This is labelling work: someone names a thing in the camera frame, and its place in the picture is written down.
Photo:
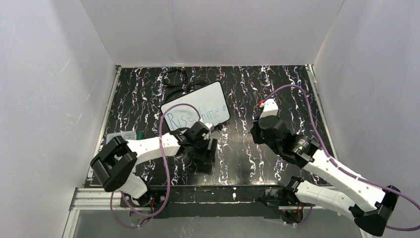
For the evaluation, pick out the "white whiteboard black frame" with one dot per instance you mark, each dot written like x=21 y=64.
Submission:
x=208 y=103

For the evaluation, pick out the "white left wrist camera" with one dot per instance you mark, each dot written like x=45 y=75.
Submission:
x=208 y=128

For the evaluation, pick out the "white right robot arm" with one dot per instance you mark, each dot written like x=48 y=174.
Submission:
x=368 y=206

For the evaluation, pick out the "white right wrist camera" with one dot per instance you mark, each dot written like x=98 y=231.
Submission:
x=268 y=108

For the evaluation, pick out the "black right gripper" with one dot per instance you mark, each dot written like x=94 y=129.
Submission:
x=256 y=134

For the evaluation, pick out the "aluminium table edge rail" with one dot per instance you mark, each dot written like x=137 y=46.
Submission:
x=313 y=82

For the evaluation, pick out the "green handled screwdriver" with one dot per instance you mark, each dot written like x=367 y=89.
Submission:
x=140 y=136

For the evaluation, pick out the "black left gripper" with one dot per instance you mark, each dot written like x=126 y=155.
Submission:
x=203 y=152

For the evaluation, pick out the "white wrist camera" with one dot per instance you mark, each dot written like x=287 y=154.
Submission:
x=268 y=108
x=208 y=128

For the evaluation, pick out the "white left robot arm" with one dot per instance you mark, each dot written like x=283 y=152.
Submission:
x=114 y=165

